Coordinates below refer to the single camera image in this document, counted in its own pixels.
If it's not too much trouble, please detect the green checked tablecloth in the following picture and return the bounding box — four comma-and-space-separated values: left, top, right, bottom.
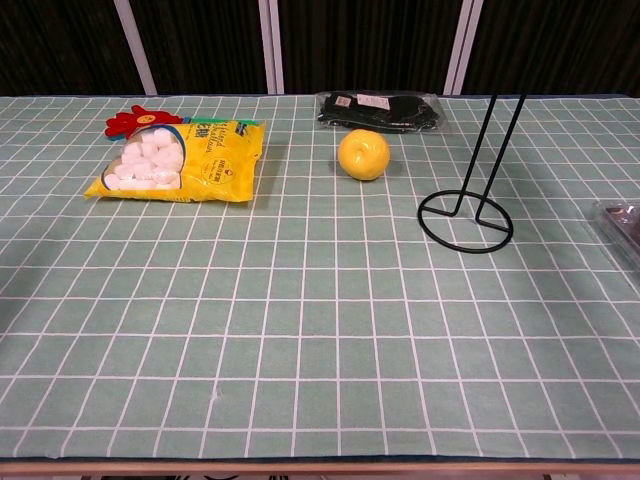
0, 93, 640, 460

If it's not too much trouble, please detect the yellow round fruit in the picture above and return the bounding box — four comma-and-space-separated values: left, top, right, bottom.
337, 128, 391, 182

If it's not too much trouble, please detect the yellow marshmallow bag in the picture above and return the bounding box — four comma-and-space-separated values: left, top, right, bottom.
82, 103, 266, 204

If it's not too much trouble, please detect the black item in clear bag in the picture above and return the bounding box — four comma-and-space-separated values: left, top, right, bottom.
314, 91, 446, 135

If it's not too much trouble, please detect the clear plastic tray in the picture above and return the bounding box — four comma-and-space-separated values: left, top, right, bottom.
591, 199, 640, 274

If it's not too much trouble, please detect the black wire roll holder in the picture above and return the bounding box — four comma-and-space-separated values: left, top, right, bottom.
417, 92, 529, 254

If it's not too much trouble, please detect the white partition post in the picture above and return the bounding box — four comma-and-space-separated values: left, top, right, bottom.
257, 0, 286, 95
444, 0, 485, 96
112, 0, 158, 96

